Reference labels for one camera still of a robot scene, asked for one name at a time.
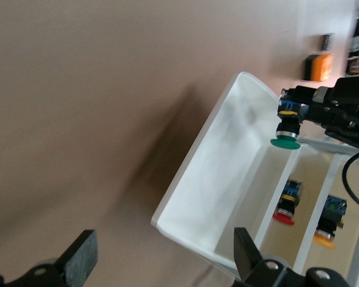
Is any orange box with hole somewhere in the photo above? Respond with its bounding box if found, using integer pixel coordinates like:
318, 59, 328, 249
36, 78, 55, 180
303, 52, 336, 83

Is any red push button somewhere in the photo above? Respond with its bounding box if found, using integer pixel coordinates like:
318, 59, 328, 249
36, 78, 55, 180
272, 178, 305, 227

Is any orange push button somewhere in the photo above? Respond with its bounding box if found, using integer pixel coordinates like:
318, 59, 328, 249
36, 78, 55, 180
313, 194, 348, 251

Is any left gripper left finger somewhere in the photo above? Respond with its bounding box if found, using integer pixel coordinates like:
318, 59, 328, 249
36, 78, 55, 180
5, 229, 99, 287

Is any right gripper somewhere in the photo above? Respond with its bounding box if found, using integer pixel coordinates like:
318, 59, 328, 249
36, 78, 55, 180
281, 74, 359, 149

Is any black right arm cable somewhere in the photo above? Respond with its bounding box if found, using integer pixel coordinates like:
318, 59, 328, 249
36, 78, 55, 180
342, 147, 359, 210

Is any green push button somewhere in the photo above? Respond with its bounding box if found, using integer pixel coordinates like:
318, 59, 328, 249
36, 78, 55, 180
270, 88, 311, 150

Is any white plastic divided tray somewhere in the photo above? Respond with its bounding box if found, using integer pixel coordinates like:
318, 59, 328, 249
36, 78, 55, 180
150, 71, 302, 280

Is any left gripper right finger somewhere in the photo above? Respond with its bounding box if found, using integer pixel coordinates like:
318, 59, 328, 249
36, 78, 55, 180
233, 227, 306, 287

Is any small black contact block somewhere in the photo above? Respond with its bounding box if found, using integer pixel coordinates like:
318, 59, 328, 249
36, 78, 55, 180
318, 33, 336, 52

